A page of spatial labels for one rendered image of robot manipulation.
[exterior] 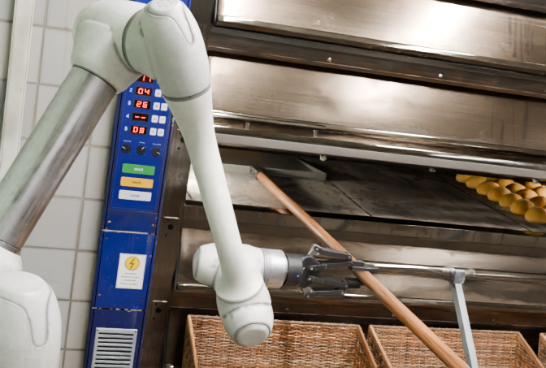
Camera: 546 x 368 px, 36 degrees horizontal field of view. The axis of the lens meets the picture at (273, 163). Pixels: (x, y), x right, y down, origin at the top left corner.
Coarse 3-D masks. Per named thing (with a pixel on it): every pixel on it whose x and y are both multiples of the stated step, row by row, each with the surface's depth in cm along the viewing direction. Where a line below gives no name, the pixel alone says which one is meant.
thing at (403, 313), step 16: (272, 192) 266; (288, 208) 250; (304, 224) 237; (320, 240) 224; (352, 256) 208; (352, 272) 203; (368, 272) 198; (368, 288) 194; (384, 288) 188; (384, 304) 185; (400, 304) 180; (400, 320) 178; (416, 320) 173; (432, 336) 166; (432, 352) 164; (448, 352) 159
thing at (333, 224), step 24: (192, 216) 241; (240, 216) 245; (264, 216) 247; (288, 216) 249; (312, 216) 251; (336, 216) 256; (360, 216) 260; (456, 240) 266; (480, 240) 268; (504, 240) 270; (528, 240) 273
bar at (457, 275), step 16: (384, 272) 220; (400, 272) 220; (416, 272) 222; (432, 272) 223; (448, 272) 224; (464, 272) 224; (480, 272) 227; (496, 272) 229; (512, 272) 230; (528, 272) 233; (464, 304) 222; (464, 320) 219; (464, 336) 217; (464, 352) 216
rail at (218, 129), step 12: (216, 132) 223; (228, 132) 223; (240, 132) 224; (252, 132) 225; (264, 132) 226; (276, 132) 228; (324, 144) 231; (336, 144) 232; (348, 144) 233; (360, 144) 234; (372, 144) 235; (420, 156) 240; (432, 156) 241; (444, 156) 242; (456, 156) 243; (468, 156) 244; (528, 168) 250; (540, 168) 251
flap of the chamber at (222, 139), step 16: (224, 144) 231; (240, 144) 224; (256, 144) 226; (272, 144) 227; (288, 144) 228; (304, 144) 229; (368, 160) 245; (384, 160) 236; (400, 160) 238; (416, 160) 239; (432, 160) 241; (448, 160) 242; (512, 176) 262; (528, 176) 250; (544, 176) 251
